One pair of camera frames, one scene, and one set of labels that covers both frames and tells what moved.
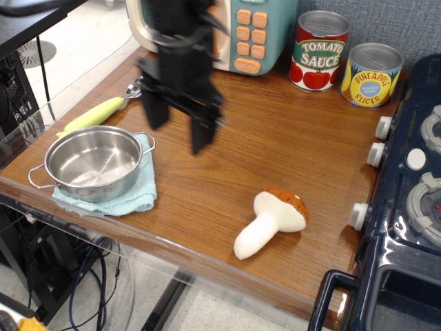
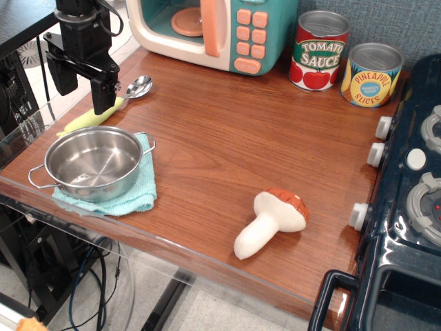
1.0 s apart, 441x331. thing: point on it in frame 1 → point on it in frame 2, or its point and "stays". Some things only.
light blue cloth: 138,199 stays
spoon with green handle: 134,90 stays
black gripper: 183,77 → 85,46
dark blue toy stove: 397,285 stays
